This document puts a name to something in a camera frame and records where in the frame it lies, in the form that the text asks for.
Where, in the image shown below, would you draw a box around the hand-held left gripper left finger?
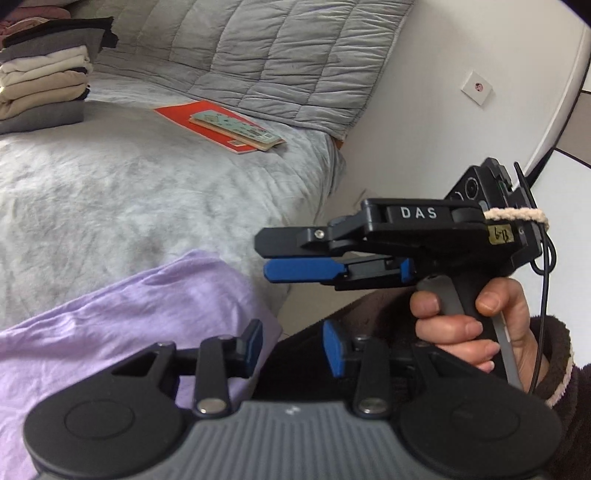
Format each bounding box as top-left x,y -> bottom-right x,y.
113,318 -> 264,418

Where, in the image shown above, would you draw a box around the grey quilted headboard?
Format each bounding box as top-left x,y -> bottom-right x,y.
90,0 -> 416,141

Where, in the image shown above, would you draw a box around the dark grey folded garment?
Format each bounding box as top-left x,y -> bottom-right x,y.
0,28 -> 107,63

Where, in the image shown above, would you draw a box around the lilac pants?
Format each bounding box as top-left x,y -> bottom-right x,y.
0,249 -> 283,462

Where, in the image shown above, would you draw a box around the teal patterned book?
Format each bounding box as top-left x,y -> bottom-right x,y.
188,110 -> 286,152

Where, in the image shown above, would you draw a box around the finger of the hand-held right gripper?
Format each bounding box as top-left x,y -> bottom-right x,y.
263,256 -> 416,291
255,215 -> 370,260

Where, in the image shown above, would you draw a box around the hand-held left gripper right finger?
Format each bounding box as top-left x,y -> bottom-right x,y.
322,320 -> 476,418

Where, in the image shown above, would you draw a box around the small black folded garment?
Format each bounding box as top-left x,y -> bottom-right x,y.
69,67 -> 93,101

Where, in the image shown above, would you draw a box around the beige braided cord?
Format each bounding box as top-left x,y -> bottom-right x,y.
482,207 -> 551,229

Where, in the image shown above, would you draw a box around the white wall plate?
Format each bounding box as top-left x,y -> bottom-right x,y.
461,70 -> 495,108

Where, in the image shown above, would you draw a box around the person's right hand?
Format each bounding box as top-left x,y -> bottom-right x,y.
410,277 -> 550,391

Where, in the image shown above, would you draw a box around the orange notebook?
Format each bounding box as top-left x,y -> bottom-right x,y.
153,100 -> 278,155

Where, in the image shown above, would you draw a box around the white door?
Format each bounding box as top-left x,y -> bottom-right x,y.
526,14 -> 591,171

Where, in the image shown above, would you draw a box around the grey knit folded sweater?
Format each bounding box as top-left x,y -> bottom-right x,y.
0,99 -> 86,134

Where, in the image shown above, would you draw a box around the beige folded garment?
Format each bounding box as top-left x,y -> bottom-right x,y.
0,69 -> 90,118

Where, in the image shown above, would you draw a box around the white folded garment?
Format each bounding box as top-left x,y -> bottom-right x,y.
0,45 -> 93,86

